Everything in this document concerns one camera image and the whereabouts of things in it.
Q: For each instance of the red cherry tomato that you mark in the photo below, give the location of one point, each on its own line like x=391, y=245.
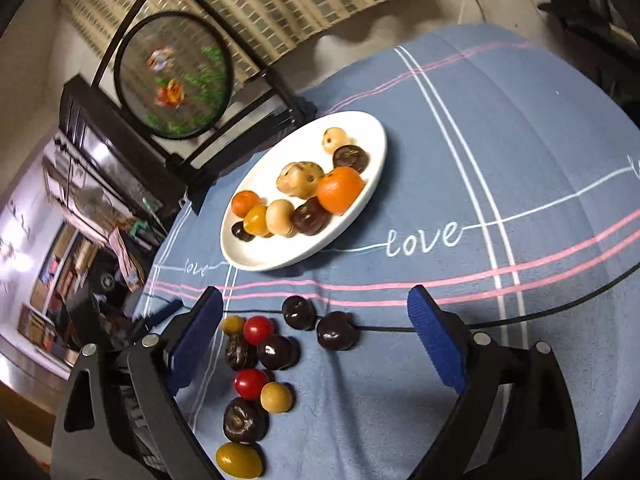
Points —
x=258, y=330
x=251, y=382

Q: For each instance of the beige patterned curtain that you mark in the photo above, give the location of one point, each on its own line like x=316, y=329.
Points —
x=300, y=0

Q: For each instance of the dark purple plum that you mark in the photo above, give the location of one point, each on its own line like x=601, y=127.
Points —
x=336, y=330
x=277, y=352
x=241, y=231
x=298, y=312

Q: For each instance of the blue striped tablecloth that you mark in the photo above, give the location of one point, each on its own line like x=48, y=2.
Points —
x=450, y=185

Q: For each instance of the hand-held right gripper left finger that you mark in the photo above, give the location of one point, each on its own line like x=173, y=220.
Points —
x=197, y=330

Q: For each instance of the orange cherry tomato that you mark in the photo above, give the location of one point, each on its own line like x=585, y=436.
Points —
x=245, y=202

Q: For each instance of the white oval plate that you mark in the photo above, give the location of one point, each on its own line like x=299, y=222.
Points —
x=265, y=255

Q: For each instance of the dark wooden framed panel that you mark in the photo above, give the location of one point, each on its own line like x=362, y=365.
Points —
x=110, y=150

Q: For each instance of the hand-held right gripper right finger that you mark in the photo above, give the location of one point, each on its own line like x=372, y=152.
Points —
x=435, y=335

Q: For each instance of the pink cloth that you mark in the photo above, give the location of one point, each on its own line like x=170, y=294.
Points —
x=120, y=250

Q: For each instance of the electric fan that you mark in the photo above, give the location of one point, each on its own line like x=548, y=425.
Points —
x=92, y=202

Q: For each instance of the orange mandarin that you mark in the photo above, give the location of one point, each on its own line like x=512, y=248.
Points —
x=340, y=189

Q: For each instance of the yellow cherry tomato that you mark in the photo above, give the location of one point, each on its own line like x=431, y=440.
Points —
x=257, y=220

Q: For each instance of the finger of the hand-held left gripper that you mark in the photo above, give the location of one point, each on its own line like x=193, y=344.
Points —
x=167, y=310

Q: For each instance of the round goldfish screen black stand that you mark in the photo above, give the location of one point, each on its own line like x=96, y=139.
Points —
x=175, y=75

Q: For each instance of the wooden bookshelf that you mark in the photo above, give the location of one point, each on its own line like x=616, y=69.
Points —
x=55, y=270

